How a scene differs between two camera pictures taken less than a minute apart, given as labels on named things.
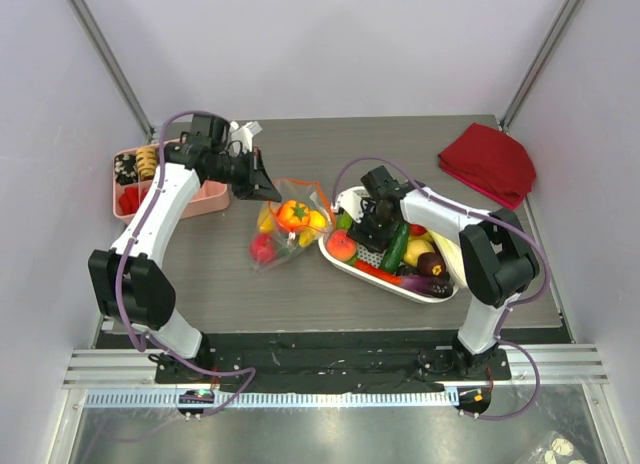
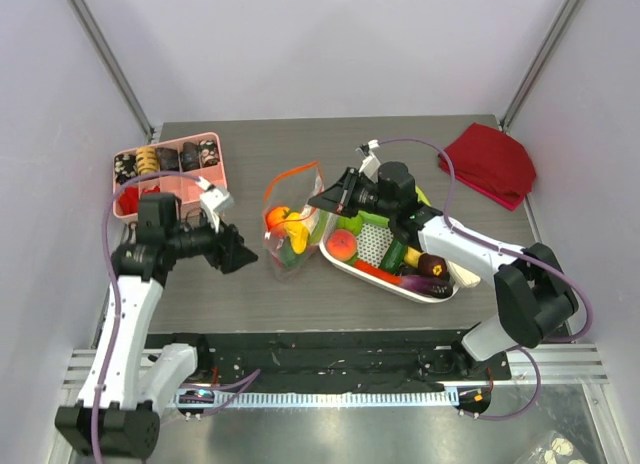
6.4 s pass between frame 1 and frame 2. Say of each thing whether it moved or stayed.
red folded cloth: stayed
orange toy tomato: moved
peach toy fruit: stayed
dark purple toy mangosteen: stayed
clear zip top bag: moved
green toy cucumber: stayed
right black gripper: moved
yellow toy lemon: stayed
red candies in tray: stayed
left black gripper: moved
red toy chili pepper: stayed
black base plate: stayed
